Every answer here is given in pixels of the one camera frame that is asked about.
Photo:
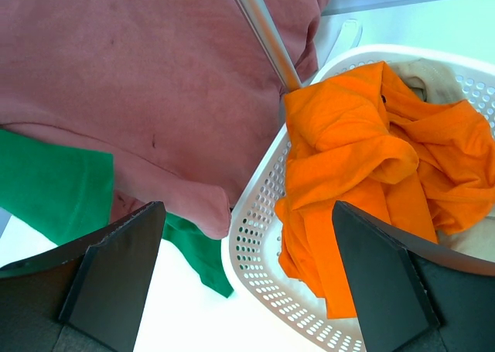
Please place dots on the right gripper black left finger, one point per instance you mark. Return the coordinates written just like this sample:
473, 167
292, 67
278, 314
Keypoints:
86, 295

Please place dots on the white perforated laundry basket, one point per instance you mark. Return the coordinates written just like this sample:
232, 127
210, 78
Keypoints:
251, 249

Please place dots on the metal clothes rack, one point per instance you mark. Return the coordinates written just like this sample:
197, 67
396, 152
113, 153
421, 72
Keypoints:
263, 26

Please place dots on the orange t shirt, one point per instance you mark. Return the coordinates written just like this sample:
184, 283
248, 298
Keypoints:
365, 137

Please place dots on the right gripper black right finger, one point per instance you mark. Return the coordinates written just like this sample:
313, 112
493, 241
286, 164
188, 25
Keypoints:
411, 294

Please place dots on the green t shirt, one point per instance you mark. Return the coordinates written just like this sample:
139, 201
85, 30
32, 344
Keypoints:
65, 193

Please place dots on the pink t shirt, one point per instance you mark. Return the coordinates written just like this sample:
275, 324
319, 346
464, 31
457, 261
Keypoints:
180, 92

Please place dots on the beige t shirt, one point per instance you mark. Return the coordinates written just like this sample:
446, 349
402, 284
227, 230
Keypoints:
435, 83

